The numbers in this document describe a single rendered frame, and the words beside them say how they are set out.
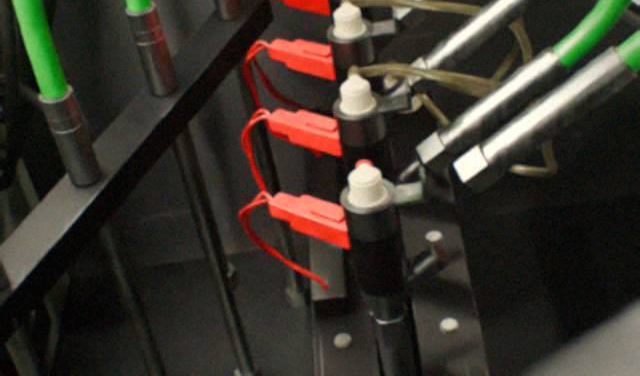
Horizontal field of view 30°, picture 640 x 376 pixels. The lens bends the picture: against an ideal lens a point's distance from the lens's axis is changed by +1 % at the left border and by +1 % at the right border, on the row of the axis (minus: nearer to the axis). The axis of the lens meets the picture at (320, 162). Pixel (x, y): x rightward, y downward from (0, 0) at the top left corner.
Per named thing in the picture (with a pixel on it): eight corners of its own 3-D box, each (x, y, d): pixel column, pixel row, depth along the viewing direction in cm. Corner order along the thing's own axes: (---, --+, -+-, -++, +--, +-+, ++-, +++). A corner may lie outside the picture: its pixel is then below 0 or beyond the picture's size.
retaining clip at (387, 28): (398, 22, 73) (395, 4, 73) (400, 37, 72) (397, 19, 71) (345, 31, 74) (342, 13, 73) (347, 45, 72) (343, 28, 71)
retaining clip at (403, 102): (410, 96, 67) (407, 77, 66) (413, 113, 66) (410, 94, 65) (353, 105, 67) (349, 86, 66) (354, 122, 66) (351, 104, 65)
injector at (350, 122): (460, 372, 78) (424, 108, 65) (384, 382, 78) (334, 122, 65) (454, 340, 80) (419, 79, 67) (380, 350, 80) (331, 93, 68)
